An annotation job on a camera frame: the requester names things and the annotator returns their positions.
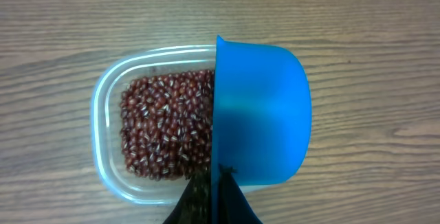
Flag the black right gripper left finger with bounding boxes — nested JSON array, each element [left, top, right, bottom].
[[163, 170, 212, 224]]

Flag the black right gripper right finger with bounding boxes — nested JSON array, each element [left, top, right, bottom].
[[218, 165, 262, 224]]

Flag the blue plastic measuring scoop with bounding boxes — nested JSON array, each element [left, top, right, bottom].
[[211, 37, 312, 223]]

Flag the red beans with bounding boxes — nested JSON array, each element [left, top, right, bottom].
[[120, 69, 215, 181]]

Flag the clear plastic container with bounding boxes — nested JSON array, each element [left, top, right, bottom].
[[90, 44, 276, 206]]

